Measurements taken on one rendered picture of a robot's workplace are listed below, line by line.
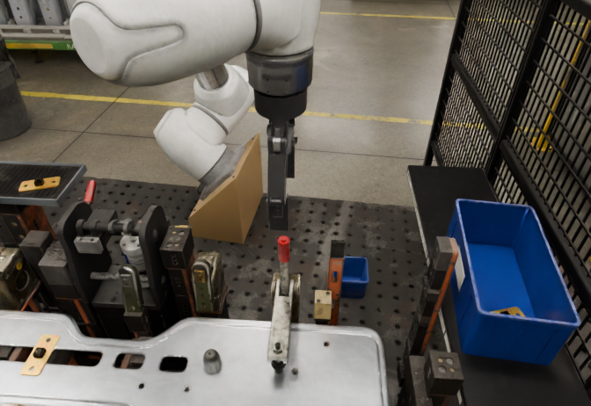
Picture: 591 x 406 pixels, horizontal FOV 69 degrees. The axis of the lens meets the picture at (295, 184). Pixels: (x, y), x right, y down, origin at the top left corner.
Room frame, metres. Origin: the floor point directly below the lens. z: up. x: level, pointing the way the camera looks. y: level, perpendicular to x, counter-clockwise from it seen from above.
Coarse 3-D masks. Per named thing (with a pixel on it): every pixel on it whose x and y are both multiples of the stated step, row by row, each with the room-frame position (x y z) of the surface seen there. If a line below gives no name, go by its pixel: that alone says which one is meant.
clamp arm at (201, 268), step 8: (200, 264) 0.58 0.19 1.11; (208, 264) 0.59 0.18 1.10; (192, 272) 0.58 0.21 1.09; (200, 272) 0.57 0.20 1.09; (208, 272) 0.58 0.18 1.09; (200, 280) 0.57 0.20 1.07; (208, 280) 0.57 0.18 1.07; (200, 288) 0.57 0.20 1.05; (208, 288) 0.57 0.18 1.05; (200, 296) 0.56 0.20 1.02; (208, 296) 0.56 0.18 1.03; (200, 304) 0.56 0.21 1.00; (208, 304) 0.56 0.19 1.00
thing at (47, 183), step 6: (30, 180) 0.79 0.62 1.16; (36, 180) 0.78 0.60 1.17; (42, 180) 0.78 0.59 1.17; (48, 180) 0.79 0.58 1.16; (54, 180) 0.79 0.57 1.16; (30, 186) 0.77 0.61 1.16; (36, 186) 0.77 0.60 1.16; (42, 186) 0.77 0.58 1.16; (48, 186) 0.77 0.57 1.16; (54, 186) 0.77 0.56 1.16
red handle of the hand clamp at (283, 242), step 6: (282, 240) 0.55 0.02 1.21; (288, 240) 0.55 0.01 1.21; (282, 246) 0.54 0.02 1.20; (288, 246) 0.55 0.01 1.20; (282, 252) 0.54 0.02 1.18; (288, 252) 0.55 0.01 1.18; (282, 258) 0.54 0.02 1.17; (288, 258) 0.55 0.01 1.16; (282, 264) 0.55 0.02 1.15; (282, 270) 0.55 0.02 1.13; (282, 276) 0.55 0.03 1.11; (282, 282) 0.55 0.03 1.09; (282, 288) 0.55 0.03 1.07; (288, 288) 0.55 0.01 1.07
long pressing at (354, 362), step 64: (0, 320) 0.52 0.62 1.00; (64, 320) 0.52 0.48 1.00; (192, 320) 0.52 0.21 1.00; (0, 384) 0.39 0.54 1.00; (64, 384) 0.39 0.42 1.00; (128, 384) 0.39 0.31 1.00; (192, 384) 0.39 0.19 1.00; (256, 384) 0.39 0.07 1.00; (320, 384) 0.39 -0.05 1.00; (384, 384) 0.39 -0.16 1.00
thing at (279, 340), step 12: (276, 288) 0.55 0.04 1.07; (276, 300) 0.52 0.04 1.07; (288, 300) 0.52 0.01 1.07; (276, 312) 0.49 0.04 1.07; (288, 312) 0.49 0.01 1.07; (276, 324) 0.46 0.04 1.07; (288, 324) 0.46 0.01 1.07; (276, 336) 0.44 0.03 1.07; (288, 336) 0.44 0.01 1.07; (276, 348) 0.41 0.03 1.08; (276, 360) 0.41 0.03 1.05
